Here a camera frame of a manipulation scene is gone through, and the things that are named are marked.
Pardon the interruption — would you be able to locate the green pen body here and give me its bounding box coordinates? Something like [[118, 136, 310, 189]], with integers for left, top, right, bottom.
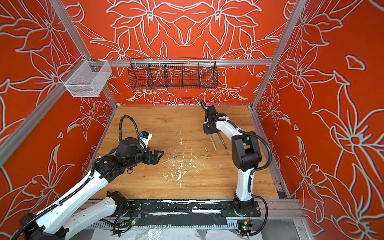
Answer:
[[217, 132, 227, 149]]

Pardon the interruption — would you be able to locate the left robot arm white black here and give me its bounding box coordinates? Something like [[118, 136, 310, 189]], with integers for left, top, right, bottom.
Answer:
[[12, 137, 164, 240]]

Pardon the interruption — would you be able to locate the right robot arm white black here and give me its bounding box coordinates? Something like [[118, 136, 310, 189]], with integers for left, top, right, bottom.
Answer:
[[200, 101, 262, 216]]

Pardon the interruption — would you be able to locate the beige pen on table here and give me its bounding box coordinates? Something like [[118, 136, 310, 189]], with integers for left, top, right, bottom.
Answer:
[[163, 155, 180, 164]]

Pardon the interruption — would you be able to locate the clear mesh bin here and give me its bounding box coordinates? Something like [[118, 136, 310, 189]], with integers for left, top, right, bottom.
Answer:
[[59, 56, 112, 98]]

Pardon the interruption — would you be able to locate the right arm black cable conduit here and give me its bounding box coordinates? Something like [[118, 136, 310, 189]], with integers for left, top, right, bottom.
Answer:
[[199, 99, 273, 236]]

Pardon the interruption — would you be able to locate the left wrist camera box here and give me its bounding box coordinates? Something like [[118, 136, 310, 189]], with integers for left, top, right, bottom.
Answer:
[[139, 131, 152, 146]]

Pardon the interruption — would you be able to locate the white cable duct strip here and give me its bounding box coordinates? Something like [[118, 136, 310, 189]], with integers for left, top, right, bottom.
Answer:
[[86, 218, 244, 231]]

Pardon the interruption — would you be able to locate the black wire basket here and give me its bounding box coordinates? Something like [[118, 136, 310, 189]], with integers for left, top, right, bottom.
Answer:
[[128, 58, 219, 90]]

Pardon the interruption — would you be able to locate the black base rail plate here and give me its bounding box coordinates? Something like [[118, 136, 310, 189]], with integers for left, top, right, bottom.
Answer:
[[128, 199, 261, 217]]

